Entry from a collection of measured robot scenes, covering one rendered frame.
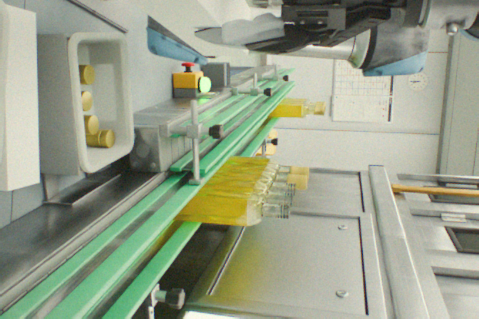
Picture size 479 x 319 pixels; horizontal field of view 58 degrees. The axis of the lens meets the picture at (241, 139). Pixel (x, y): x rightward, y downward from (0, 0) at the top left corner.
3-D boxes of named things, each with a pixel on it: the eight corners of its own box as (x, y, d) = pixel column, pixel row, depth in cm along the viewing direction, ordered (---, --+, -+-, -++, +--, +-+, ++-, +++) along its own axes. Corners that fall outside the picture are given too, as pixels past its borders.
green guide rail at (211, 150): (169, 171, 91) (205, 174, 89) (169, 166, 91) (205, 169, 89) (281, 82, 257) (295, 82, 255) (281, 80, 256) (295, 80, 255)
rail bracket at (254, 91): (229, 95, 141) (270, 97, 138) (229, 73, 139) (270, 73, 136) (232, 94, 145) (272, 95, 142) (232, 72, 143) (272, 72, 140)
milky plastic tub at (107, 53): (38, 174, 70) (85, 177, 68) (20, 33, 65) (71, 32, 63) (95, 147, 87) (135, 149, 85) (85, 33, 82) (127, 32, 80)
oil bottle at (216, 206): (157, 219, 87) (261, 228, 82) (155, 193, 85) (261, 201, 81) (167, 208, 92) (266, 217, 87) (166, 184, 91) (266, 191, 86)
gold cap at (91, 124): (64, 115, 74) (87, 116, 73) (76, 112, 77) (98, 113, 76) (66, 136, 75) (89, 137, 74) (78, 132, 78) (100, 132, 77)
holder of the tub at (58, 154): (40, 204, 72) (82, 207, 70) (18, 34, 65) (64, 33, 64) (95, 172, 88) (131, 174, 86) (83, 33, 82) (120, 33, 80)
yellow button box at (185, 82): (172, 97, 126) (196, 97, 124) (171, 71, 124) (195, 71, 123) (180, 94, 133) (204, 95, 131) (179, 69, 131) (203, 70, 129)
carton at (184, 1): (116, -88, 34) (188, -94, 33) (206, 10, 58) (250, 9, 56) (112, -12, 34) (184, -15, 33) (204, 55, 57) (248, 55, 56)
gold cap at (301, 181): (286, 179, 98) (306, 179, 97) (288, 171, 101) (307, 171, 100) (286, 191, 99) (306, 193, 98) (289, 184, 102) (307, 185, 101)
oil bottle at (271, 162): (194, 181, 109) (279, 186, 104) (193, 159, 107) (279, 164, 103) (201, 174, 114) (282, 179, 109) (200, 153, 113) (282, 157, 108)
